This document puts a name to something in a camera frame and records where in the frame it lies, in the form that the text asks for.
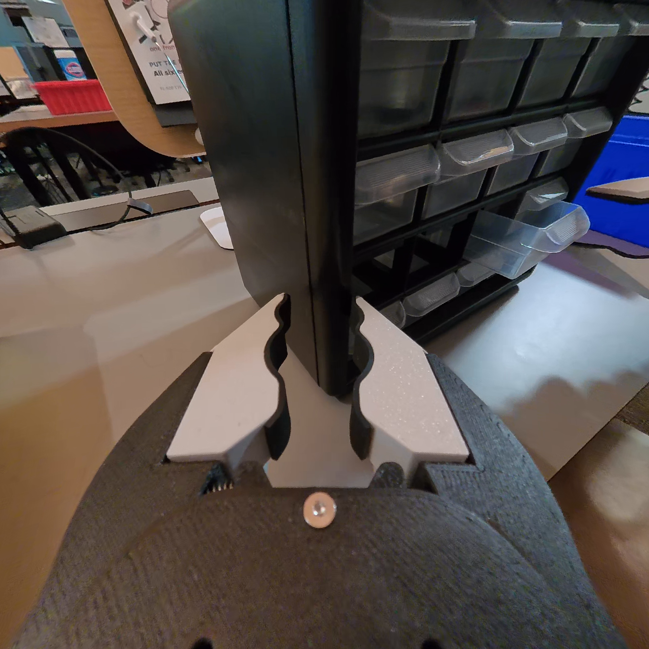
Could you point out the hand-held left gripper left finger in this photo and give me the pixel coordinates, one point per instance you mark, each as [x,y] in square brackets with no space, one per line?
[228,405]

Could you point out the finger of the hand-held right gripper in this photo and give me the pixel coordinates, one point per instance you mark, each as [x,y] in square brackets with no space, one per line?
[618,246]
[623,186]

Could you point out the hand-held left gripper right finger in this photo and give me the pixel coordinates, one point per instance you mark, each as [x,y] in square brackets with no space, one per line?
[416,405]

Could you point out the blue plastic bin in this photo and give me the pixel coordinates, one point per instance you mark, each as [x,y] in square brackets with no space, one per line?
[623,157]

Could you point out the clear plastic drawer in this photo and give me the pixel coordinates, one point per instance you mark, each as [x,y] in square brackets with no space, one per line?
[532,238]
[545,192]

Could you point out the black drawer cabinet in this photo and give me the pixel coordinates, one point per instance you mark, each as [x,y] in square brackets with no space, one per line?
[243,152]

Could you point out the grey desk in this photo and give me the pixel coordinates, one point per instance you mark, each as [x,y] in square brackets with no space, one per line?
[126,304]

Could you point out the set of clear cabinet drawers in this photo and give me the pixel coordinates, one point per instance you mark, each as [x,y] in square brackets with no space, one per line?
[405,91]

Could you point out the black power adapter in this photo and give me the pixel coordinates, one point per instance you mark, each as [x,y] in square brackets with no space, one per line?
[30,225]

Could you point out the long wooden table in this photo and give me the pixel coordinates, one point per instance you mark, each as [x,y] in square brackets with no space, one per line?
[50,120]

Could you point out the instruction poster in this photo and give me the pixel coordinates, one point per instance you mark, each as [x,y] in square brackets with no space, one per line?
[162,76]

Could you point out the red plastic bin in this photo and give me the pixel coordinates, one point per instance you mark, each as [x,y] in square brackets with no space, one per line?
[76,96]

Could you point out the blue white wipes canister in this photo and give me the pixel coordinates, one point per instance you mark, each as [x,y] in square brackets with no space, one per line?
[71,68]

